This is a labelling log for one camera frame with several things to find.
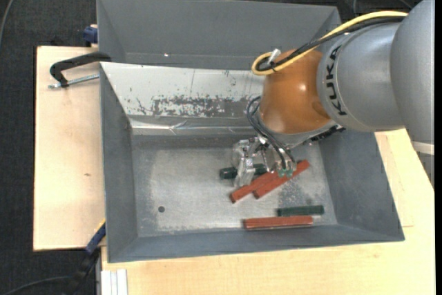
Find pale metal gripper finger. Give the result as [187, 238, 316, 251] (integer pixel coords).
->
[236, 158, 257, 188]
[231, 143, 249, 178]

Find dark green flat block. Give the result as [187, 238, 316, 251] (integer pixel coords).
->
[276, 204, 325, 218]
[219, 164, 269, 180]

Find red-brown flat block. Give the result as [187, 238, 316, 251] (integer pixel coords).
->
[229, 173, 281, 204]
[242, 215, 315, 231]
[253, 159, 311, 200]

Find grey metal bin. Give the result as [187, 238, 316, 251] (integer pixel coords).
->
[95, 0, 405, 263]

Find pale wood board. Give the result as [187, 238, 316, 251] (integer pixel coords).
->
[32, 45, 107, 252]

